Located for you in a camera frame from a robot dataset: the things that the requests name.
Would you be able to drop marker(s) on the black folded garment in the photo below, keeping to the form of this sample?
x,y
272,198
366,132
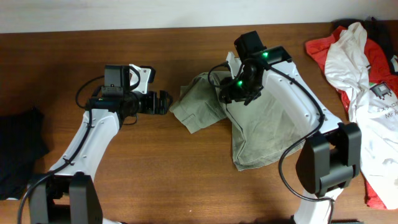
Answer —
x,y
21,146

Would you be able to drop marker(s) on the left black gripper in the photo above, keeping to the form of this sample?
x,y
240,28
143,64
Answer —
x,y
150,103

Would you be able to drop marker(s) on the white printed t-shirt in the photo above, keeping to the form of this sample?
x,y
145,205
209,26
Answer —
x,y
376,124

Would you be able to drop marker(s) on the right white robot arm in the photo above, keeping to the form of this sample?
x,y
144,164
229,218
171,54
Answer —
x,y
330,156

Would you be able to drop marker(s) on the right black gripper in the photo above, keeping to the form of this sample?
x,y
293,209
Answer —
x,y
237,94

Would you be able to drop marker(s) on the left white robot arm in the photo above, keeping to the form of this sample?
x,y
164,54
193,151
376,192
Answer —
x,y
66,193

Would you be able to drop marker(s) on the khaki green shorts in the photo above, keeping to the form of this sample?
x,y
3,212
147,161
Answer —
x,y
261,131

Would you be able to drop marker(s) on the red t-shirt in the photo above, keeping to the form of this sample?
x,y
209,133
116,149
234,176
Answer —
x,y
320,49

